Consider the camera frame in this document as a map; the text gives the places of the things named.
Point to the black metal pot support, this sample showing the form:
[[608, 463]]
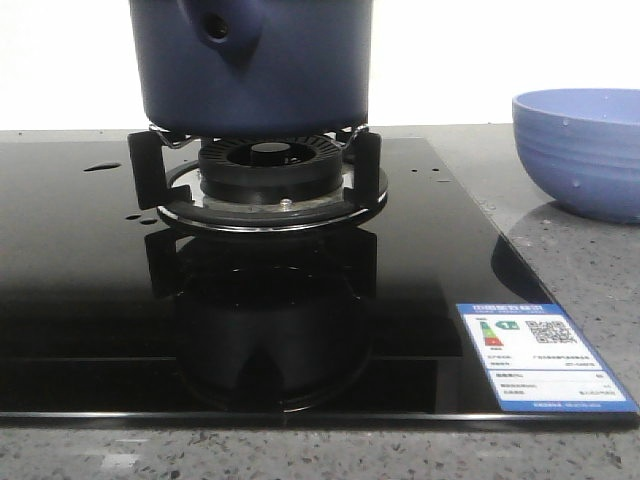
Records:
[[179, 199]]

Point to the dark blue cooking pot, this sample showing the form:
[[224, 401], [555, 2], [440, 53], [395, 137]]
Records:
[[253, 68]]

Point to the blue white energy label sticker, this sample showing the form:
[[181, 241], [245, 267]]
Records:
[[536, 361]]

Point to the black glass gas cooktop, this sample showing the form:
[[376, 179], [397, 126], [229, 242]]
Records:
[[108, 317]]

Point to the light blue ceramic bowl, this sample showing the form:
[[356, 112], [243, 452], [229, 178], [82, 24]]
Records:
[[581, 147]]

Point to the black round gas burner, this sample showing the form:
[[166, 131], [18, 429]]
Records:
[[264, 171]]

